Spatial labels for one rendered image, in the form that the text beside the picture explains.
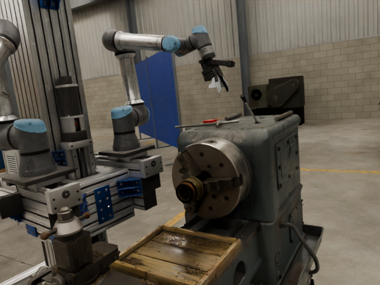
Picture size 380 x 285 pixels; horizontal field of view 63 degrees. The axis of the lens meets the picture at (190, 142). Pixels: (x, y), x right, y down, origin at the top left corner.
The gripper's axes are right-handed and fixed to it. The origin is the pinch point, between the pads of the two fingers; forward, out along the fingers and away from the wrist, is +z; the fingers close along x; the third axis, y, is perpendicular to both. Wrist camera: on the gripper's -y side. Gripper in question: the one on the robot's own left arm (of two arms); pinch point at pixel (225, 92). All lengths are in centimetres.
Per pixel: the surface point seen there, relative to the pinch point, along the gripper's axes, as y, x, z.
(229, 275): 4, 58, 64
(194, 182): 7, 54, 30
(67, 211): 22, 98, 19
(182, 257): 15, 66, 51
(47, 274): 41, 96, 36
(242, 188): -6, 43, 39
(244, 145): -8.3, 29.5, 25.1
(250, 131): -11.9, 26.2, 20.6
